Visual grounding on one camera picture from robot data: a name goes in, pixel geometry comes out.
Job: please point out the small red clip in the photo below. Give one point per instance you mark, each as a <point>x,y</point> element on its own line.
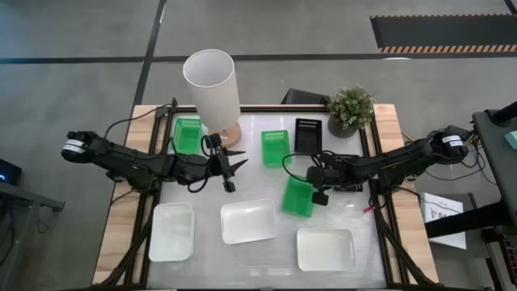
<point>368,209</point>

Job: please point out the small potted green plant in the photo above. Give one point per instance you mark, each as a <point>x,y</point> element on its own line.
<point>350,107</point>

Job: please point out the dark device with blue light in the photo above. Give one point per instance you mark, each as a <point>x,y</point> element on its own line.
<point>9,173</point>

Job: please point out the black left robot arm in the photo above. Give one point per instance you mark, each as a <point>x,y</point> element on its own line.
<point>121,159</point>

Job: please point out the black metal bar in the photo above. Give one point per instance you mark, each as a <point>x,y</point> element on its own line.
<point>464,220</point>

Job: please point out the green slotted plastic basket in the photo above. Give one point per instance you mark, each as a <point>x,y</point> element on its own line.
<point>276,147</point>
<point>186,135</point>
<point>297,200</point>

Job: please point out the black hazard striped mat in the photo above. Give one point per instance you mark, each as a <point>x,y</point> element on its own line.
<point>444,32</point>

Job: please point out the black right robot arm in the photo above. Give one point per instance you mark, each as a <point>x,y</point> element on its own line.
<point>396,159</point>

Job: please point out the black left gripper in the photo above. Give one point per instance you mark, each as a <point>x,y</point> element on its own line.
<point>198,167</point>

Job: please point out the white plastic basket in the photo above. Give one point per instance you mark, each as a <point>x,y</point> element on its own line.
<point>171,232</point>
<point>249,221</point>
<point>326,250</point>

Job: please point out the black flat monitor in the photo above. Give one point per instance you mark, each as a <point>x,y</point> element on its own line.
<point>303,98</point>

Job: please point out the grey metal stand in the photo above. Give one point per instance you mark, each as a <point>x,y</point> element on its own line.
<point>28,198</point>

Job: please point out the white printed cardboard box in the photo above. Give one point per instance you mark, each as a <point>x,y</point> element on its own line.
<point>444,226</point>

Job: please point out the black aluminium table frame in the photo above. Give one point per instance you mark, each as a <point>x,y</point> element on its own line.
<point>262,108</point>

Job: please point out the white shade wooden base lamp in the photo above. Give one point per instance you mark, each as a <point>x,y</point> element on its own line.
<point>212,89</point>

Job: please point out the black side table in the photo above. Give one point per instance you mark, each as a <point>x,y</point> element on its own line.
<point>498,161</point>

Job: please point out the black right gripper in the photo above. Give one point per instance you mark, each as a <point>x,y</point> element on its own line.
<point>329,174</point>

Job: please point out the teal small box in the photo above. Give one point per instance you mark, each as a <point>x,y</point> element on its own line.
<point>512,140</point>

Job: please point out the wooden table side board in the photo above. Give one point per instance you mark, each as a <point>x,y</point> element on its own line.
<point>111,242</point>
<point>383,115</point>

